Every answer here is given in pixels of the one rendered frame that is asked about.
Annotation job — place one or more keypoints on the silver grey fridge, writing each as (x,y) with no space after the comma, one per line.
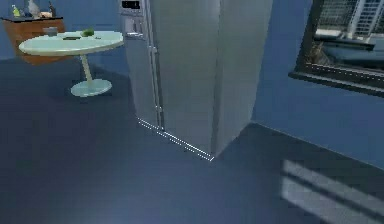
(186,66)

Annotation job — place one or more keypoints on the green round fruit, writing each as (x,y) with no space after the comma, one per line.
(88,32)

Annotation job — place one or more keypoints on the round pale green table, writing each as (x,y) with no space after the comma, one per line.
(71,45)

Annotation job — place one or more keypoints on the small black flat object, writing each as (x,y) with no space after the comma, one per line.
(71,38)

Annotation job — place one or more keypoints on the grey cup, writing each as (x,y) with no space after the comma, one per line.
(50,31)

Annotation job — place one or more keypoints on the dark framed window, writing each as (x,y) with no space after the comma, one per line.
(346,40)

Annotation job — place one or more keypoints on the dark brown bottle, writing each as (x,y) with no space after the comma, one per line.
(52,10)

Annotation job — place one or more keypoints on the pale tan bread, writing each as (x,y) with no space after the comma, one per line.
(45,14)

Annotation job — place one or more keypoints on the brown wooden cabinet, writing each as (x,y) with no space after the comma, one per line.
(30,31)

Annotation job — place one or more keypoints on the yellow green spray bottle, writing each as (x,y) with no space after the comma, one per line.
(15,11)

